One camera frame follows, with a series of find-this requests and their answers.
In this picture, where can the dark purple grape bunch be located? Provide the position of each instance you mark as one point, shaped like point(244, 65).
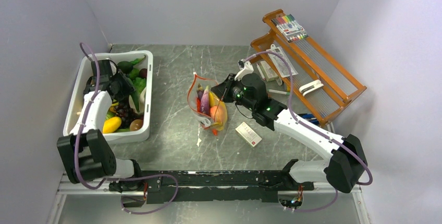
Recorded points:
point(126, 114)

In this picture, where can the yellow banana bunch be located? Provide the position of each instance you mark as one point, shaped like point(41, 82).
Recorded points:
point(214, 101)

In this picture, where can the white cardboard box red logo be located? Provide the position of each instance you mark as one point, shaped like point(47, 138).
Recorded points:
point(248, 134)

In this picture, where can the white stapler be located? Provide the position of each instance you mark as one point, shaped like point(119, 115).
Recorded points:
point(310, 87)

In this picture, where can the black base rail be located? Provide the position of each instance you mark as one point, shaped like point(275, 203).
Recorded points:
point(241, 185)

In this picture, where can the orange fruit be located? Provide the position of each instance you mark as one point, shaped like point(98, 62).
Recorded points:
point(217, 113)

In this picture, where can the orange wooden rack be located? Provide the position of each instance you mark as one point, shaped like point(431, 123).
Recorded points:
point(311, 62)

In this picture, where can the green chili pepper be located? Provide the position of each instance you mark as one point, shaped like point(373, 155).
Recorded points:
point(138, 60)

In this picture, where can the white plastic food bin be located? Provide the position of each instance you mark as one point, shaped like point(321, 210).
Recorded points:
point(76, 101)

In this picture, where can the packaged card on rack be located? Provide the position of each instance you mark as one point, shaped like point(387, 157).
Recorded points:
point(283, 65)

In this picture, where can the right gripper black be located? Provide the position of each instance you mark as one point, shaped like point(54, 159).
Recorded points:
point(223, 89)

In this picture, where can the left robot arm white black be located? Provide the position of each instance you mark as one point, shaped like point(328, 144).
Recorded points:
point(85, 153)

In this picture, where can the blue hole punch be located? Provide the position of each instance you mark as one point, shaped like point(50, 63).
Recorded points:
point(310, 117)

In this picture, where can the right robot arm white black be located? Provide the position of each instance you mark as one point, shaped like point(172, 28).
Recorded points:
point(343, 158)

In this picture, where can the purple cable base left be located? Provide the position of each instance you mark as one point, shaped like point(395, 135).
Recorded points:
point(153, 197)

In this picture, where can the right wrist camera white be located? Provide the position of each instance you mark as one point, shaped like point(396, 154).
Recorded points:
point(245, 68)

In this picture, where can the green white marker pen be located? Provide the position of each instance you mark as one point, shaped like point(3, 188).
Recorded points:
point(278, 92)

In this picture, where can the brown kiwi fruit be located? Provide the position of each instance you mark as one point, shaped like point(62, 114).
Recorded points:
point(136, 125)

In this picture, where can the pack of coloured markers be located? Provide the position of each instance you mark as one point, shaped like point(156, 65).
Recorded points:
point(290, 28)

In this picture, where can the clear zip bag orange zipper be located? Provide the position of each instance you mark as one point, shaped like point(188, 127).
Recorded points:
point(196, 90)

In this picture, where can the purple eggplant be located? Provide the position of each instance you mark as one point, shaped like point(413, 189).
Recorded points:
point(205, 101)

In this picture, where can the green avocado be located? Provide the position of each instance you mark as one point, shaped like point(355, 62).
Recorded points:
point(125, 66)

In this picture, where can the white eraser box on rack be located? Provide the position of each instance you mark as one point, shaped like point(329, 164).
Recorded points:
point(266, 70)

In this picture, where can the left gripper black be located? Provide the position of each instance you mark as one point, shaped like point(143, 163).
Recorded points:
point(129, 88)

